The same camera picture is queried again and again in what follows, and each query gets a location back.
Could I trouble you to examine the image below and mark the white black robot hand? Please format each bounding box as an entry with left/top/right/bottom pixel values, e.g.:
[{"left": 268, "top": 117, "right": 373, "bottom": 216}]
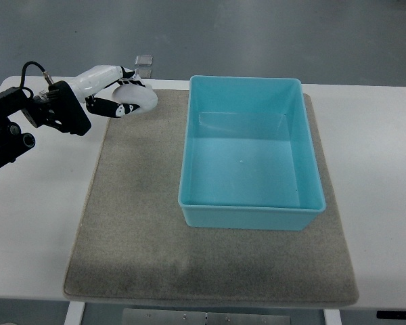
[{"left": 68, "top": 65, "right": 145, "bottom": 118}]

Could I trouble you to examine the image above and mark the white bunny toy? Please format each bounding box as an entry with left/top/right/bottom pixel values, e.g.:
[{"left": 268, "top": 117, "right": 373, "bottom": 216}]
[{"left": 112, "top": 83, "right": 158, "bottom": 114}]

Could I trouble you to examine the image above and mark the blue plastic box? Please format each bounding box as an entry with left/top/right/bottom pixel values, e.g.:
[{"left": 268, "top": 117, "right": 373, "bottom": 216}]
[{"left": 178, "top": 76, "right": 326, "bottom": 231}]

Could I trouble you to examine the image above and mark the lower floor metal plate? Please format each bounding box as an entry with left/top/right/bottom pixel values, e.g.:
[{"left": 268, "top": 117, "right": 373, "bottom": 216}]
[{"left": 135, "top": 68, "right": 152, "bottom": 79}]

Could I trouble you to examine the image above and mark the floor metal plate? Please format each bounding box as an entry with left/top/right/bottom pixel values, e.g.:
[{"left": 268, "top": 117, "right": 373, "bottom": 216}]
[
  {"left": 135, "top": 68, "right": 152, "bottom": 79},
  {"left": 135, "top": 55, "right": 153, "bottom": 66}
]

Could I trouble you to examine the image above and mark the upper floor metal plate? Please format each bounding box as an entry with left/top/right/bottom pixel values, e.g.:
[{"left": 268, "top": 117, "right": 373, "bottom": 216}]
[{"left": 135, "top": 55, "right": 153, "bottom": 66}]

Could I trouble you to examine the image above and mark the grey felt mat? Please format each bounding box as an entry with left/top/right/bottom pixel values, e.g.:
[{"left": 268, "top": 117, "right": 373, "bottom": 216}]
[{"left": 63, "top": 90, "right": 359, "bottom": 308}]

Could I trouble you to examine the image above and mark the white left table leg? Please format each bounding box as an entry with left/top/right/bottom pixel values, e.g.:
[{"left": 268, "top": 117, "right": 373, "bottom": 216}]
[{"left": 64, "top": 301, "right": 86, "bottom": 325}]

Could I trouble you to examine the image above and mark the white table leg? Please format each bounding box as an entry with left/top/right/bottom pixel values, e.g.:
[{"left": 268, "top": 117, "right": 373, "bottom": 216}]
[
  {"left": 323, "top": 309, "right": 342, "bottom": 325},
  {"left": 64, "top": 301, "right": 86, "bottom": 325}
]

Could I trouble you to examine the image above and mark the white right table leg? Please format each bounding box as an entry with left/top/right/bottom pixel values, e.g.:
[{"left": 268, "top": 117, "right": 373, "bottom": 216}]
[{"left": 323, "top": 309, "right": 342, "bottom": 325}]

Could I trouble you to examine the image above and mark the black table control panel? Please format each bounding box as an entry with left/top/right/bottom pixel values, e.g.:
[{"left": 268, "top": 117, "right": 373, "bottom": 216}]
[{"left": 376, "top": 310, "right": 406, "bottom": 320}]

